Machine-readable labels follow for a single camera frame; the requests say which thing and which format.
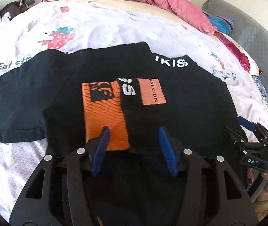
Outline strawberry bear printed blanket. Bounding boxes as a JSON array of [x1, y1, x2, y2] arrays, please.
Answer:
[[0, 0, 268, 226]]

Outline red patterned cloth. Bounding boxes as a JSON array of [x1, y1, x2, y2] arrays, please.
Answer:
[[218, 32, 251, 74]]

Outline black shirt with orange patches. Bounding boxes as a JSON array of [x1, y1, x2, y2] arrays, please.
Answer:
[[0, 41, 249, 226]]

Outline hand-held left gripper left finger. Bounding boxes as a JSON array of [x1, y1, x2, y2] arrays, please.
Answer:
[[9, 125, 112, 226]]

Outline blue purple striped cloth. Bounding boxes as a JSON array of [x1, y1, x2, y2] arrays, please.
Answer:
[[206, 14, 236, 35]]

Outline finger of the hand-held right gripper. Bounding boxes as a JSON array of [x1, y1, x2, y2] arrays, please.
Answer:
[[237, 116, 268, 144], [226, 127, 265, 156]]

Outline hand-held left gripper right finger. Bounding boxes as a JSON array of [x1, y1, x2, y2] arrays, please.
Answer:
[[157, 126, 259, 226]]

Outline grey sofa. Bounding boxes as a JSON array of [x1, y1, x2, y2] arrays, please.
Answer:
[[202, 0, 268, 129]]

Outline blue patterned cloth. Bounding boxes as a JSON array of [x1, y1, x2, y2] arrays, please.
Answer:
[[252, 74, 268, 114]]

